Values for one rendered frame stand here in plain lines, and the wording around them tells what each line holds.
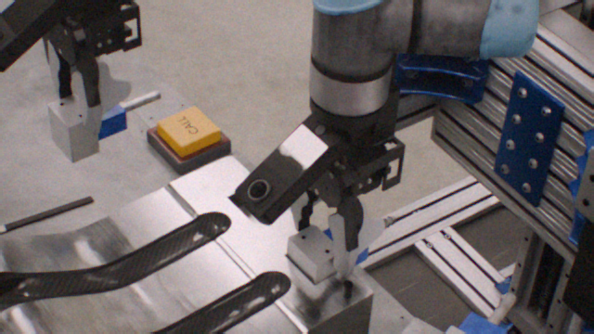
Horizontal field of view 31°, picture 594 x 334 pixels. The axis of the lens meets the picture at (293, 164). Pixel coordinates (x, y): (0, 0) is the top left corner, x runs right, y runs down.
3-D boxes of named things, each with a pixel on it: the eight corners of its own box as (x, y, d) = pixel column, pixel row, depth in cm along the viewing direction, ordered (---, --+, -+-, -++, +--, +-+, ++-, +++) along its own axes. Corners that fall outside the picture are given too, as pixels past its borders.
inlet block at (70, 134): (148, 100, 132) (147, 65, 128) (171, 122, 129) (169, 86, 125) (51, 140, 126) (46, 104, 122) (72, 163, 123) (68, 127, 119)
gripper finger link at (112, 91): (144, 127, 122) (129, 53, 117) (97, 147, 119) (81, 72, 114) (131, 118, 124) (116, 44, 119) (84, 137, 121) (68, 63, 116)
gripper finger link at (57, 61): (106, 92, 127) (109, 38, 120) (60, 110, 124) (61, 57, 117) (93, 74, 128) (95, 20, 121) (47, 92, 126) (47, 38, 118)
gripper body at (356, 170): (401, 189, 110) (415, 96, 102) (335, 224, 106) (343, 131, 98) (354, 148, 114) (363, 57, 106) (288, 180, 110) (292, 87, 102)
